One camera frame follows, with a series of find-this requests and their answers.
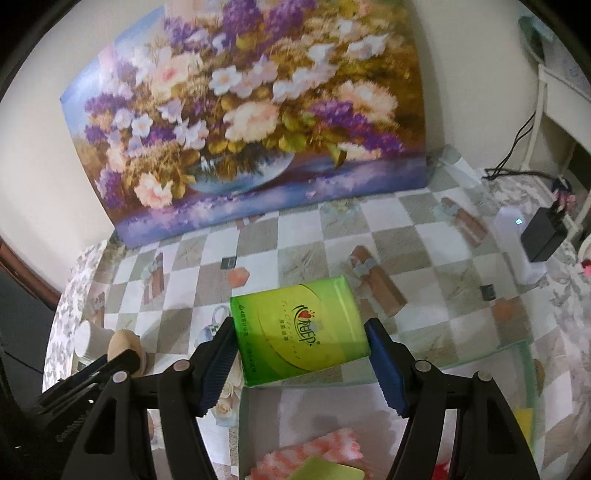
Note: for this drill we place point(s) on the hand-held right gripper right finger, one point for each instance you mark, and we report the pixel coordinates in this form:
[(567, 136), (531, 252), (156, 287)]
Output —
[(387, 371)]

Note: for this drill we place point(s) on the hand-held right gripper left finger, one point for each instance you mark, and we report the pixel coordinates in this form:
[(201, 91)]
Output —
[(219, 367)]

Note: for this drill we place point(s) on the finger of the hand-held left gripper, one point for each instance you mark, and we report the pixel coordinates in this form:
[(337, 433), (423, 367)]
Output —
[(78, 415), (83, 376)]

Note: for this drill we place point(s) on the white box with teal rim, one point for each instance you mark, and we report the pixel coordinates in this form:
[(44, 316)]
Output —
[(323, 406)]

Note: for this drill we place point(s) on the green tissue packet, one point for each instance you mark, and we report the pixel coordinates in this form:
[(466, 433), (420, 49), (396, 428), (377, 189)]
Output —
[(300, 332)]

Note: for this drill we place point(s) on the white cylinder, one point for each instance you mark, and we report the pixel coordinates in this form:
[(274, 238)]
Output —
[(90, 341)]

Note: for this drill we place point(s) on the beige round wooden object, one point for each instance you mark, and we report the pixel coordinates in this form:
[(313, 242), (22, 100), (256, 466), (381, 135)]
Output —
[(124, 348)]

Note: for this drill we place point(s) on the grey floral tablecloth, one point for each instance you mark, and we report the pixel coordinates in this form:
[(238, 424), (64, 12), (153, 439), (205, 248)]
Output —
[(76, 295)]

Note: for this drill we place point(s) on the pink and white fluffy towel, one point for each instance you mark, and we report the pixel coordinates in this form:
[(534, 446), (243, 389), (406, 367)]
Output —
[(323, 445)]

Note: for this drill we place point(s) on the pale green flat packet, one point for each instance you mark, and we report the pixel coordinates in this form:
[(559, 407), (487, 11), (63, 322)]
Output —
[(325, 468)]

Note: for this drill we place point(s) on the checkered printed tablecloth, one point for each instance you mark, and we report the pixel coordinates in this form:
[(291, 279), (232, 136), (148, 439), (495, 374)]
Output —
[(323, 240)]

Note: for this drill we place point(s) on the white rectangular box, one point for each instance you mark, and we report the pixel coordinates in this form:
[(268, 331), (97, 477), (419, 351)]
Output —
[(510, 240)]

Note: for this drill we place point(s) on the black power adapter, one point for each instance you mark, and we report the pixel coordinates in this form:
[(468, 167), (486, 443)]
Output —
[(542, 234)]

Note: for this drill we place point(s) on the flower painting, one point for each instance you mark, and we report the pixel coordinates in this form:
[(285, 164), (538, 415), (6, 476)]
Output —
[(249, 115)]

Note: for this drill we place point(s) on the white furniture frame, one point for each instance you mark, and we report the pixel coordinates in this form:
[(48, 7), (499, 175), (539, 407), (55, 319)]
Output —
[(554, 115)]

